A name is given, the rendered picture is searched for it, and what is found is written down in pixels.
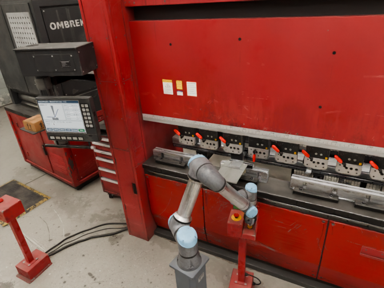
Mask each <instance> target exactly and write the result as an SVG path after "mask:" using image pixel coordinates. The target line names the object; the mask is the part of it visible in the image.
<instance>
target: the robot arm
mask: <svg viewBox="0 0 384 288"><path fill-rule="evenodd" d="M188 167H189V172H188V175H187V176H188V178H189V180H188V183H187V185H186V188H185V192H184V194H183V197H182V200H181V203H180V206H179V208H178V211H176V212H175V213H174V214H172V215H171V216H170V218H169V220H168V224H169V229H170V230H171V232H172V234H173V236H174V238H175V240H176V242H177V244H178V251H179V253H178V256H177V265H178V267H179V268H180V269H181V270H183V271H194V270H196V269H197V268H199V267H200V265H201V263H202V258H201V255H200V253H199V251H198V242H197V240H198V237H197V233H196V231H195V229H194V228H192V227H190V223H191V220H192V217H191V214H192V211H193V208H194V205H195V203H196V200H197V197H198V194H199V192H200V189H201V186H202V184H204V185H205V186H207V187H208V188H210V189H211V190H212V191H213V192H215V193H220V195H222V196H223V197H225V198H226V199H227V200H228V201H230V203H231V204H232V205H235V206H236V207H237V208H239V209H240V210H241V211H243V212H244V216H243V218H244V220H245V223H246V224H248V225H249V226H252V225H253V224H254V223H255V222H256V220H257V216H256V215H257V213H258V210H257V206H256V203H257V186H256V184H254V183H247V184H246V186H245V188H244V189H242V190H238V191H236V190H235V189H234V188H233V187H232V186H230V185H229V184H228V183H227V182H226V180H225V178H224V177H223V176H221V174H220V173H219V171H218V170H217V169H216V168H215V167H214V166H213V164H212V163H211V162H210V161H209V160H208V159H207V158H206V157H205V156H203V155H200V154H198V155H195V156H193V157H191V158H190V160H189V162H188Z"/></svg>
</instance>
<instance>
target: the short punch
mask: <svg viewBox="0 0 384 288"><path fill-rule="evenodd" d="M243 159H244V152H243V153H241V154H234V153H231V160H232V161H237V162H243Z"/></svg>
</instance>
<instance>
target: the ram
mask: <svg viewBox="0 0 384 288"><path fill-rule="evenodd" d="M129 28H130V35H131V42H132V47H133V54H134V62H135V69H136V74H137V81H138V88H139V96H140V100H141V108H142V114H150V115H157V116H162V117H170V118H178V119H185V120H190V121H198V122H206V123H213V124H218V125H226V126H234V127H241V128H246V129H254V130H262V131H269V132H274V133H282V134H290V135H297V136H302V137H310V138H318V139H325V140H330V141H338V142H346V143H353V144H358V145H366V146H374V147H381V148H384V14H367V15H321V16H297V17H250V18H204V19H158V20H134V21H129ZM163 79H166V80H172V86H173V94H164V91H163V81H162V80H163ZM176 81H182V90H181V89H177V84H176ZM186 81H189V82H196V83H197V97H192V96H187V87H186ZM177 91H182V92H183V95H177ZM143 120H146V121H153V122H160V123H167V124H172V125H178V126H186V127H193V128H198V129H205V130H212V131H219V132H223V133H230V134H238V135H245V136H250V137H257V138H263V139H270V140H275V141H282V142H290V143H297V144H301V145H308V146H315V147H322V148H327V149H334V150H342V151H348V152H353V153H360V154H367V155H374V156H379V157H384V153H380V152H376V151H368V150H361V149H354V148H349V147H342V146H334V145H327V144H322V143H315V142H308V141H300V140H296V139H288V138H281V137H273V136H269V135H261V134H254V133H246V132H242V131H234V130H227V129H219V128H215V127H207V126H200V125H192V124H188V123H180V122H173V121H166V120H161V119H154V118H146V117H143Z"/></svg>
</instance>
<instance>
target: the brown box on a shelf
mask: <svg viewBox="0 0 384 288"><path fill-rule="evenodd" d="M22 122H23V124H24V127H22V128H20V130H23V131H25V132H27V133H30V134H32V135H34V134H37V133H40V132H42V131H45V127H44V125H43V121H42V118H41V115H35V116H33V117H31V118H28V119H26V120H23V121H22Z"/></svg>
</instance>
